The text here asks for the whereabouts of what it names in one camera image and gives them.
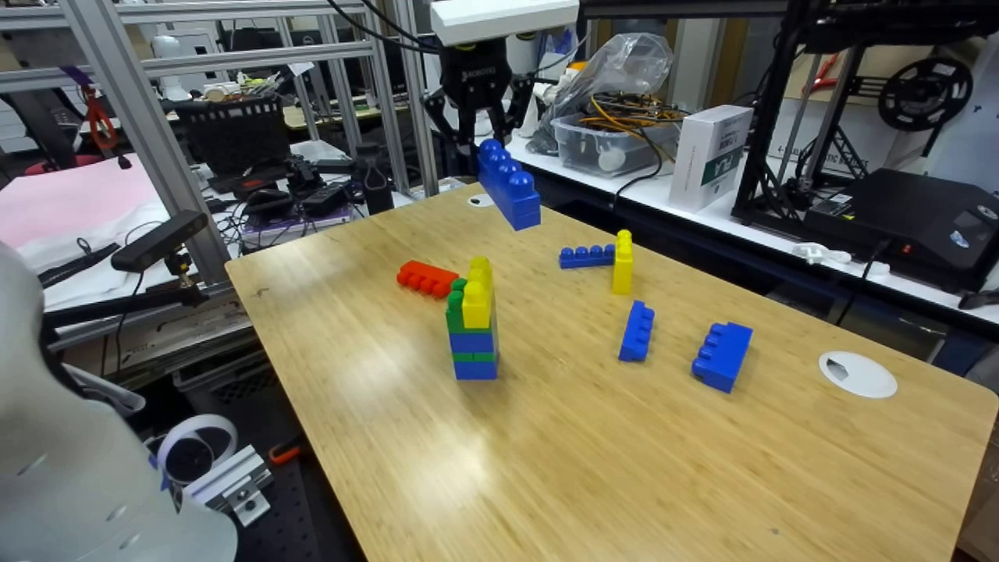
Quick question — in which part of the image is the pink foam sheet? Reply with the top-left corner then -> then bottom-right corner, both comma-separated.
0,152 -> 177,259

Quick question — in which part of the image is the black wire basket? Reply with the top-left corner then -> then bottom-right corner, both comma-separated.
167,93 -> 292,181

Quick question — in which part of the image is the red-handled tool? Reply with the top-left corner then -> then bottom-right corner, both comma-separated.
72,66 -> 136,171

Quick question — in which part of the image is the clear plastic storage bin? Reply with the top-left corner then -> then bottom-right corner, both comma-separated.
549,113 -> 682,181

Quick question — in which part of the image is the red eight-stud toy block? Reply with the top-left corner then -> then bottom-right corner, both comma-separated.
392,259 -> 463,302

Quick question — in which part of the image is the aluminium extrusion post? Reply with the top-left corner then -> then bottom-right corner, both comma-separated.
59,0 -> 235,289

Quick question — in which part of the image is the black stereo camera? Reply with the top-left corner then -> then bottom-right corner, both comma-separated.
109,211 -> 213,277

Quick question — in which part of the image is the black filament spool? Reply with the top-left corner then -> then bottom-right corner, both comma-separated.
873,56 -> 977,135

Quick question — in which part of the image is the blue four-stud toy block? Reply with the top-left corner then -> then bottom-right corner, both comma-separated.
475,138 -> 543,217
616,301 -> 659,366
555,244 -> 617,272
483,170 -> 543,235

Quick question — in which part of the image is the tall green toy block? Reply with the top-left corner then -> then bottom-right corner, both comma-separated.
444,274 -> 470,338

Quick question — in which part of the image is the orange cable coil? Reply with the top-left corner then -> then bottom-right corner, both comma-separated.
579,90 -> 682,143

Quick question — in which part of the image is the blue square toy block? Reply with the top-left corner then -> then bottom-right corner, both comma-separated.
450,357 -> 503,385
446,326 -> 503,357

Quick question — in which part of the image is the blue wide six-stud block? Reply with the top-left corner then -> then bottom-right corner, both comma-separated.
691,318 -> 756,397

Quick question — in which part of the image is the white ring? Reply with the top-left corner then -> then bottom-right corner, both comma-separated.
151,414 -> 244,495

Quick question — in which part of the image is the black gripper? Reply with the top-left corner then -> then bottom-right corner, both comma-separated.
422,37 -> 528,150

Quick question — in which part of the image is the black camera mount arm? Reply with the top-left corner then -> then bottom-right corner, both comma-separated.
34,272 -> 215,334

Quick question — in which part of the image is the yellow three-stud toy block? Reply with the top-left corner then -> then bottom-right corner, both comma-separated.
459,256 -> 497,330

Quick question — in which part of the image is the black printer device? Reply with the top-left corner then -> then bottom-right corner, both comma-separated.
848,170 -> 999,297

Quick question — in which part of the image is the clear plastic bag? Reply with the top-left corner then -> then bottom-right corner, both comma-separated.
528,30 -> 681,159

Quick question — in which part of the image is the white workbench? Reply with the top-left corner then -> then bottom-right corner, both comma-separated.
509,123 -> 999,346

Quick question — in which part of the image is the thin green toy block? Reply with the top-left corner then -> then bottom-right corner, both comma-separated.
450,346 -> 503,369

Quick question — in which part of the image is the white cardboard box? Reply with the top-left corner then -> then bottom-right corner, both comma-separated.
667,105 -> 756,214

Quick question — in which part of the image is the yellow tall two-stud block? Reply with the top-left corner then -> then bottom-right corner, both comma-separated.
609,227 -> 635,301

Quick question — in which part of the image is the metal clamp bracket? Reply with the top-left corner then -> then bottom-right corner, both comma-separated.
188,445 -> 278,531

